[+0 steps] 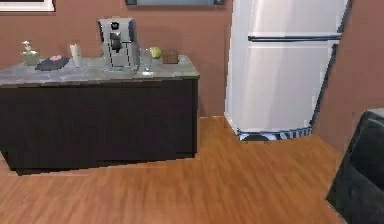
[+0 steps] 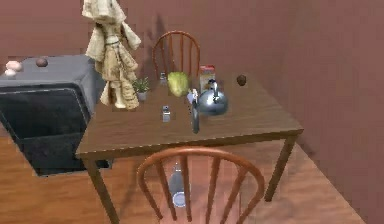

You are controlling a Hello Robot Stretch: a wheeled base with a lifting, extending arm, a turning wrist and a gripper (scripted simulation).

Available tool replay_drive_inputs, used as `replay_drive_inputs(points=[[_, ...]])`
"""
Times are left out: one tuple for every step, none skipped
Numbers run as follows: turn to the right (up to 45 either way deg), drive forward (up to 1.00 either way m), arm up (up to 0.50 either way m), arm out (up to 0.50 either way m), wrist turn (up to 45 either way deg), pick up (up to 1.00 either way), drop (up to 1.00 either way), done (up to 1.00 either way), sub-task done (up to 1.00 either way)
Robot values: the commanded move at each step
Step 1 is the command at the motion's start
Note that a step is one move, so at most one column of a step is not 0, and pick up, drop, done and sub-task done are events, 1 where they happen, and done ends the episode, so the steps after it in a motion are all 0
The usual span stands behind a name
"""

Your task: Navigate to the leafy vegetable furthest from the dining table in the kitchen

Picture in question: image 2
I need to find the brown wooden dining table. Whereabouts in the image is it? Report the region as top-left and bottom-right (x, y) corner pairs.
(75, 73), (305, 224)

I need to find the silver metal kettle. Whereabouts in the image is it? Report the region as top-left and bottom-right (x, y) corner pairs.
(197, 79), (230, 117)

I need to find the small silver salt shaker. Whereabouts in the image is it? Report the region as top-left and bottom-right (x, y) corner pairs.
(161, 105), (172, 123)

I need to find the red and cream box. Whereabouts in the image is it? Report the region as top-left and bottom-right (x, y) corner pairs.
(199, 64), (217, 95)

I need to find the orange wooden spindle chair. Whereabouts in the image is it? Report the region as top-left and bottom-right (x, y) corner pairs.
(136, 146), (266, 224)
(152, 30), (202, 81)

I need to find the small green potted plant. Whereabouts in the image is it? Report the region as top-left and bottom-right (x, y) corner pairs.
(132, 77), (151, 102)

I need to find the clear glass bottle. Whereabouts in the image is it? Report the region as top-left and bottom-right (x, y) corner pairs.
(167, 162), (188, 208)

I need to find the beige stone statue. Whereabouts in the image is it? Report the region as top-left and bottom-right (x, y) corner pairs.
(81, 0), (142, 111)

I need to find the silver knife with dark handle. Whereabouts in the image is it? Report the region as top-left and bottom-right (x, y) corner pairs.
(186, 88), (201, 135)

